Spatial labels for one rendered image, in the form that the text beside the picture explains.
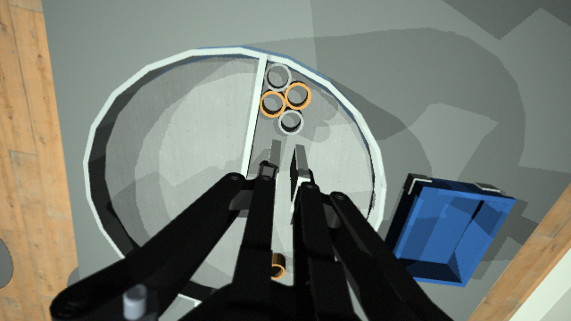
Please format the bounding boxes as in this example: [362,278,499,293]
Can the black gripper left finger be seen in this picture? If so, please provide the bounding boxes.
[49,139,281,321]

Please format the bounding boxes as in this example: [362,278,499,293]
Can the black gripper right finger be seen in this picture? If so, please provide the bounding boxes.
[289,144,454,321]

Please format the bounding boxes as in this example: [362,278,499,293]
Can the bronze bushing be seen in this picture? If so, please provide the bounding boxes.
[285,80,311,110]
[271,253,286,279]
[260,89,286,118]

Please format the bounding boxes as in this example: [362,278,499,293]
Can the blue crate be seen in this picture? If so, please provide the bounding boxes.
[385,173,517,287]

